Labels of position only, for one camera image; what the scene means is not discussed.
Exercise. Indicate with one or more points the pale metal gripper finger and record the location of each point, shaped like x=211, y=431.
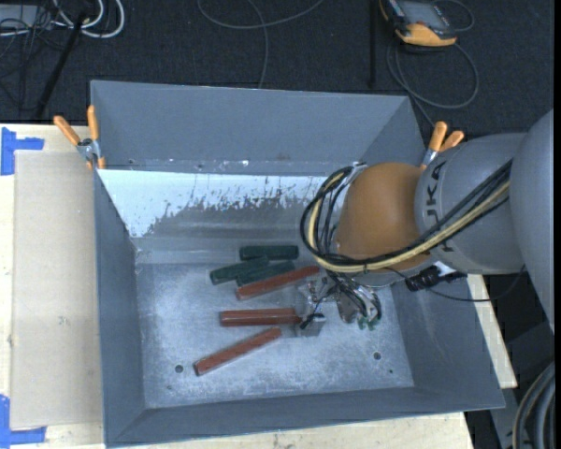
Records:
x=308, y=298
x=311, y=327

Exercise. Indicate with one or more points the red-brown flat block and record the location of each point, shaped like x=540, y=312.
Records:
x=257, y=317
x=236, y=351
x=276, y=282

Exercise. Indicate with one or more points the dark green flat block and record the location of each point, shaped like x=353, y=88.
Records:
x=268, y=252
x=268, y=271
x=236, y=273

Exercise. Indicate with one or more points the grey metal bin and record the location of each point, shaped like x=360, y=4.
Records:
x=262, y=372

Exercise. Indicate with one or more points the pale wood flat board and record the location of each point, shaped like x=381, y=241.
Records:
x=56, y=297

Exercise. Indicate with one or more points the black cylinder on white bracket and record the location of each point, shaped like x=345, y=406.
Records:
x=425, y=279

